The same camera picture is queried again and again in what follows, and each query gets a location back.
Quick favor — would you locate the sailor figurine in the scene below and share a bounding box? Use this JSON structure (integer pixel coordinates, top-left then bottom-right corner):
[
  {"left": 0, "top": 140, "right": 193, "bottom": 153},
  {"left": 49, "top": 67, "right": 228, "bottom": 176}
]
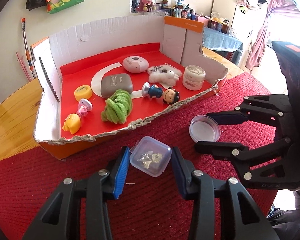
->
[{"left": 141, "top": 82, "right": 181, "bottom": 105}]

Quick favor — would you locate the green chenille scrunchie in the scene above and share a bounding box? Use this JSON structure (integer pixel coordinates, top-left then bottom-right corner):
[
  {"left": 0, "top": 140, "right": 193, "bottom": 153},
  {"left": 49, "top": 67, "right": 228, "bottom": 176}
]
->
[{"left": 100, "top": 89, "right": 134, "bottom": 124}]

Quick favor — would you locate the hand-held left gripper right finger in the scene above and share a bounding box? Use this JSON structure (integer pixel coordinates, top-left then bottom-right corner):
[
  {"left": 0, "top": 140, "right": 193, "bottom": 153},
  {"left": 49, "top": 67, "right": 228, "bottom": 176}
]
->
[{"left": 171, "top": 146, "right": 279, "bottom": 240}]

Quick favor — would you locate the white wardrobe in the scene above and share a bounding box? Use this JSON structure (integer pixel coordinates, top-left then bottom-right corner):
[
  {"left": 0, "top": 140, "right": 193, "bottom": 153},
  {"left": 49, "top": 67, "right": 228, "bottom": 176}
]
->
[{"left": 211, "top": 0, "right": 268, "bottom": 67}]

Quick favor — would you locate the small clear plastic box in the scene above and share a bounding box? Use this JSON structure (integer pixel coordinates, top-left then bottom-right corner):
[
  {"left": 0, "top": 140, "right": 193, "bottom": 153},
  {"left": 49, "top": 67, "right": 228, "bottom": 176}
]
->
[{"left": 129, "top": 136, "right": 173, "bottom": 178}]

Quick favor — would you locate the cloth-covered side table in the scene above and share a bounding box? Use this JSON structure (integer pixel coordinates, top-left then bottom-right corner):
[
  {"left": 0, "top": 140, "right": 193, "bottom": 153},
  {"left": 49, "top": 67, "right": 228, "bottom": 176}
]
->
[{"left": 202, "top": 26, "right": 244, "bottom": 65}]

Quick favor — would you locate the pink clothes hanger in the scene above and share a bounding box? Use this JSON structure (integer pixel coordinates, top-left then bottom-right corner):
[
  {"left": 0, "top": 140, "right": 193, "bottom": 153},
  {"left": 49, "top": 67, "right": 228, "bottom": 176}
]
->
[{"left": 16, "top": 51, "right": 32, "bottom": 82}]

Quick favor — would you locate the orange and white cardboard box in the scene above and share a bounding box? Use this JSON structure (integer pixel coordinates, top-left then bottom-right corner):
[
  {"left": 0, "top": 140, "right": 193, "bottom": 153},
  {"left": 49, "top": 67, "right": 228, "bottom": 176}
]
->
[{"left": 30, "top": 15, "right": 229, "bottom": 160}]

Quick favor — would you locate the grey rounded case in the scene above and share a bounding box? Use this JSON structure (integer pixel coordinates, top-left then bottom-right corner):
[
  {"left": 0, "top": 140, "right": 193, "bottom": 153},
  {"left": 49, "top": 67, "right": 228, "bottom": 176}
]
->
[{"left": 101, "top": 73, "right": 134, "bottom": 99}]

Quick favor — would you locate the pink curtain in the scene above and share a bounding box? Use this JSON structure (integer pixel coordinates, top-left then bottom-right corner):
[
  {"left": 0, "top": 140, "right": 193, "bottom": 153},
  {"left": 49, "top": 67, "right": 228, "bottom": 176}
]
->
[{"left": 246, "top": 0, "right": 294, "bottom": 71}]

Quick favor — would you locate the yellow round container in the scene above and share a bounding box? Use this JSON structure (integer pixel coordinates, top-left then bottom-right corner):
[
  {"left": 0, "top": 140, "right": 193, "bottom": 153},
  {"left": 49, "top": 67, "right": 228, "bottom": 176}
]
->
[{"left": 74, "top": 84, "right": 93, "bottom": 102}]

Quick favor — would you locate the row of bottles and jars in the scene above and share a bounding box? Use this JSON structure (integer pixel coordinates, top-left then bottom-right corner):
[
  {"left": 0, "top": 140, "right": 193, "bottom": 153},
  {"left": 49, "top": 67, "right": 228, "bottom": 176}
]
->
[{"left": 155, "top": 0, "right": 237, "bottom": 34}]

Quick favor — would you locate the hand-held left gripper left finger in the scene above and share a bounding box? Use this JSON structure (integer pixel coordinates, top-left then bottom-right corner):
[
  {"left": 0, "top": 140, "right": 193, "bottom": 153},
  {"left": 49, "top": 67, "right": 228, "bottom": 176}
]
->
[{"left": 22, "top": 146, "right": 131, "bottom": 240}]

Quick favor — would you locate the red paper liner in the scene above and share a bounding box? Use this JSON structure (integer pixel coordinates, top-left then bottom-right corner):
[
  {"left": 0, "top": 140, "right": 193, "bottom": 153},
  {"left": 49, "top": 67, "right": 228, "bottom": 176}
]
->
[{"left": 59, "top": 42, "right": 215, "bottom": 141}]

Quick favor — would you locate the clear round lid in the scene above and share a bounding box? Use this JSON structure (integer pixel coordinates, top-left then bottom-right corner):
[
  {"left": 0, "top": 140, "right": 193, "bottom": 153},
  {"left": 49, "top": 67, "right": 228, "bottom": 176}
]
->
[{"left": 189, "top": 115, "right": 221, "bottom": 144}]

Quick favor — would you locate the person's dark clothing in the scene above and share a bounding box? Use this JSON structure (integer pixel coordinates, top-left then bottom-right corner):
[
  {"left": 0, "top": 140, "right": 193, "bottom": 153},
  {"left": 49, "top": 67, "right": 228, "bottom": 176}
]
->
[{"left": 269, "top": 187, "right": 300, "bottom": 240}]

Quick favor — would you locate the pink figurine with yellow head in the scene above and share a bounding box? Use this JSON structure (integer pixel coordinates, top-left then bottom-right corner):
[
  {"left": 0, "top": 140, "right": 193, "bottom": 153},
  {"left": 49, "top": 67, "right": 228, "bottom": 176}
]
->
[{"left": 62, "top": 98, "right": 93, "bottom": 135}]

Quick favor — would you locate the white cream jar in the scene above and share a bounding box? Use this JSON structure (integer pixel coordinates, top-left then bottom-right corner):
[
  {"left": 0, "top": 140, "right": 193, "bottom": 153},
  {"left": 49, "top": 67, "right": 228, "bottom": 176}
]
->
[{"left": 182, "top": 65, "right": 206, "bottom": 91}]

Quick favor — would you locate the pink rabbit plush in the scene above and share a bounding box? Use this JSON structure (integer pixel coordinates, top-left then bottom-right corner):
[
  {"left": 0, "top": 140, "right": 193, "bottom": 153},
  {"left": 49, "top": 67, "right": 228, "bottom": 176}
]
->
[{"left": 135, "top": 0, "right": 152, "bottom": 13}]

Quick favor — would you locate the white fluffy bunny plush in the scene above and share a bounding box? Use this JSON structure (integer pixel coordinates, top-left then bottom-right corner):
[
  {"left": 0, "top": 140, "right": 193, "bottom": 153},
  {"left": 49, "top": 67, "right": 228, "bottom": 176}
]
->
[{"left": 147, "top": 65, "right": 183, "bottom": 87}]

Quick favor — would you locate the pink oval case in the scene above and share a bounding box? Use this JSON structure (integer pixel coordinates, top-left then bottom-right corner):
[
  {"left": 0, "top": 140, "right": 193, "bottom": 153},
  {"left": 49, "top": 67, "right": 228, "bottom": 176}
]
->
[{"left": 122, "top": 55, "right": 149, "bottom": 74}]

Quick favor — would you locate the red woven mat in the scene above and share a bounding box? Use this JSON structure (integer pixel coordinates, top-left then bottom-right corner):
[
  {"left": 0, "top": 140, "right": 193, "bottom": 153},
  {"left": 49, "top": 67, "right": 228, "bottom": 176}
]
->
[{"left": 0, "top": 72, "right": 292, "bottom": 240}]

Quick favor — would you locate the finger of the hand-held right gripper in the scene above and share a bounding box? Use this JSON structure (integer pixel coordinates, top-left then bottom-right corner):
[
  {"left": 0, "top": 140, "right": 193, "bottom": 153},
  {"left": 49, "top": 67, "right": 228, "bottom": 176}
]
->
[
  {"left": 206, "top": 94, "right": 292, "bottom": 128},
  {"left": 195, "top": 134, "right": 298, "bottom": 183}
]

